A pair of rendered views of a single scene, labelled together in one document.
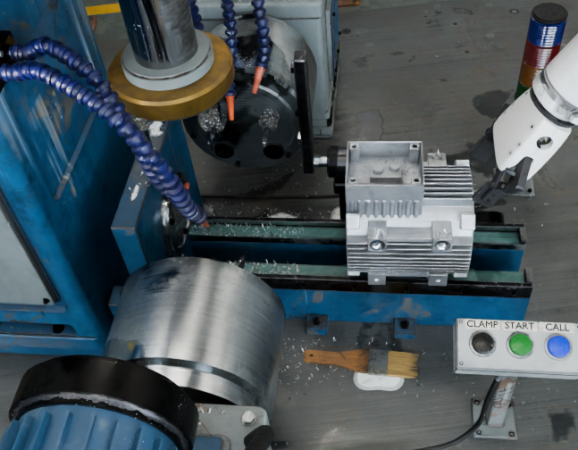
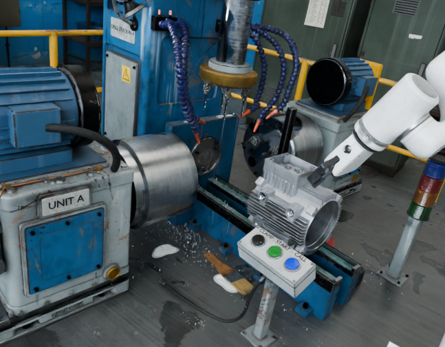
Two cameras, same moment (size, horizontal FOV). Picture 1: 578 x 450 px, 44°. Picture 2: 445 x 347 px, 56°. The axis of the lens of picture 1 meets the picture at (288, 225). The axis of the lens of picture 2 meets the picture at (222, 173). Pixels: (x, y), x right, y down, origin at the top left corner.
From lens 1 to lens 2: 71 cm
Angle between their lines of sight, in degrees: 34
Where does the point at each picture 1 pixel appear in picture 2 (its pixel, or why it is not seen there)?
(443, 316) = not seen: hidden behind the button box
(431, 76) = (398, 221)
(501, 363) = (258, 253)
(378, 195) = (277, 173)
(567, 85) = (367, 116)
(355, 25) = (380, 187)
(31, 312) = not seen: hidden behind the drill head
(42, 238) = (141, 112)
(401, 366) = (242, 286)
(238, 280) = (183, 151)
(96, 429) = (57, 77)
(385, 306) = not seen: hidden behind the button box
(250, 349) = (159, 170)
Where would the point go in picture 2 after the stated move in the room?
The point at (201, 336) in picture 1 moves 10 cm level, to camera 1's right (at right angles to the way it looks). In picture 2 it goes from (146, 148) to (174, 161)
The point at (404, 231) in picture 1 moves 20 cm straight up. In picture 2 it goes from (279, 199) to (295, 130)
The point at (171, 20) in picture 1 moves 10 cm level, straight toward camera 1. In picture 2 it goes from (232, 40) to (215, 42)
